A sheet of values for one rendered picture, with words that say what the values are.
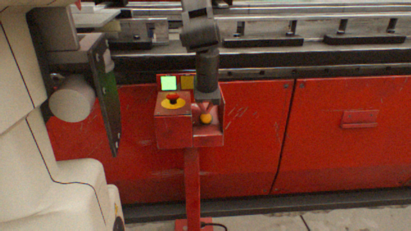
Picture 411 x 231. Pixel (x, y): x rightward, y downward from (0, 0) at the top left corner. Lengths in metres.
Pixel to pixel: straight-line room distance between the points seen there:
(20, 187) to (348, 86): 1.06
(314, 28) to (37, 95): 0.99
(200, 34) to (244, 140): 0.64
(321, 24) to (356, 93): 0.30
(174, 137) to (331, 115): 0.69
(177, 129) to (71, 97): 0.45
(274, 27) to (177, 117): 0.55
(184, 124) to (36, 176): 0.47
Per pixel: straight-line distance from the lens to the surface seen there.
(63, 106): 0.34
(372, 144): 1.38
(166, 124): 0.73
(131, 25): 1.02
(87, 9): 0.97
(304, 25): 1.11
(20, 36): 0.31
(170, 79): 0.83
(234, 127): 1.05
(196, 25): 0.57
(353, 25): 1.21
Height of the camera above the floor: 1.13
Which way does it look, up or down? 31 degrees down
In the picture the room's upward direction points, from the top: straight up
